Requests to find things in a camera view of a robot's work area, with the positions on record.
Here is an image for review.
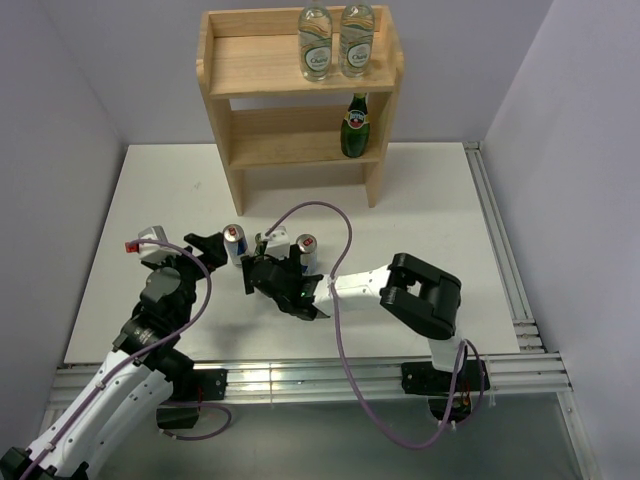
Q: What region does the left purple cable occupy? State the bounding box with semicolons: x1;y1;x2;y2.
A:
19;238;214;480

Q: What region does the green Perrier bottle red label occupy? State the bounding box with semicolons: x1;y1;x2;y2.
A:
340;93;370;158

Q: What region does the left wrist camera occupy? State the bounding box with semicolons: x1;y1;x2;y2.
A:
125;225;171;264

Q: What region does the silver blue can left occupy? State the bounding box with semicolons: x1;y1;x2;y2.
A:
223;224;249;267

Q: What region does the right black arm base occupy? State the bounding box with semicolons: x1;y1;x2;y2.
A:
401;360;491;423

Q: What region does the clear glass bottle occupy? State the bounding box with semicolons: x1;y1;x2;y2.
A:
297;1;333;82
338;1;375;78

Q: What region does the green Perrier bottle yellow label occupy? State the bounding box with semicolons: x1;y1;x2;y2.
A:
254;233;269;257

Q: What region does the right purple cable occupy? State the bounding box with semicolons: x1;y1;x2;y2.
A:
263;200;487;450

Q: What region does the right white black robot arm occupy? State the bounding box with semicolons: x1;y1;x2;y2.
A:
242;253;468;390

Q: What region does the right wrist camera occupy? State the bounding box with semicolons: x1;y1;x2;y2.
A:
259;225;291;260

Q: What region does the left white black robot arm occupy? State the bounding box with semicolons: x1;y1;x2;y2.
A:
1;226;228;479

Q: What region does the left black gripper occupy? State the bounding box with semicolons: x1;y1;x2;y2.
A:
147;233;227;324

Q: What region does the purple cable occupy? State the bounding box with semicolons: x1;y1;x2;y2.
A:
19;238;214;480
263;200;487;450

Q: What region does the wooden three-tier shelf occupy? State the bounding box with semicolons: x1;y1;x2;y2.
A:
196;5;405;215

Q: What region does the aluminium frame rail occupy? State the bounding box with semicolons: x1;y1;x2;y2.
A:
43;142;601;479

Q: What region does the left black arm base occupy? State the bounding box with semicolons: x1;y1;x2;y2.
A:
155;368;232;434

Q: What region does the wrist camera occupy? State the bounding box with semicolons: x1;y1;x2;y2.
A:
259;225;291;260
125;225;171;264

